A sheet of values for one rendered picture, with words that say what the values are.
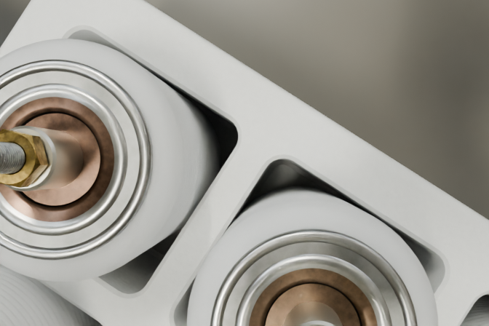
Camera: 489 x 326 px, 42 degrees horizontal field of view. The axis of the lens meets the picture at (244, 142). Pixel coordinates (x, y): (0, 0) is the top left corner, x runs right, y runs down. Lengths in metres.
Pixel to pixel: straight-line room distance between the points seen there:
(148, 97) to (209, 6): 0.27
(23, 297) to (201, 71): 0.14
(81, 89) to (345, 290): 0.12
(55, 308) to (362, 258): 0.16
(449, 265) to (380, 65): 0.22
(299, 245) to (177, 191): 0.05
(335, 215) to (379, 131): 0.26
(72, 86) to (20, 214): 0.05
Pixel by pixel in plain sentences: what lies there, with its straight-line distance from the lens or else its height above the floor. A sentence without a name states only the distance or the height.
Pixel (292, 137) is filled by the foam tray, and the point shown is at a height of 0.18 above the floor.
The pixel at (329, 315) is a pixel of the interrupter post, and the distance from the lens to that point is 0.23.
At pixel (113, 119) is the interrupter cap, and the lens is 0.24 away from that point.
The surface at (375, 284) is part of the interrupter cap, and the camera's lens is 0.24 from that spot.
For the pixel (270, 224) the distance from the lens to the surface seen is 0.24.
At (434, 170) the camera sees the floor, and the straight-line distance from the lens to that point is 0.50.
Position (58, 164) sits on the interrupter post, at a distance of 0.23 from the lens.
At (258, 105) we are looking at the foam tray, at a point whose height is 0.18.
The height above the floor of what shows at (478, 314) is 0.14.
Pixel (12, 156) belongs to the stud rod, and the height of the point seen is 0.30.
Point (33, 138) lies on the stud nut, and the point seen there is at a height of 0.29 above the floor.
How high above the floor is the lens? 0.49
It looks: 86 degrees down
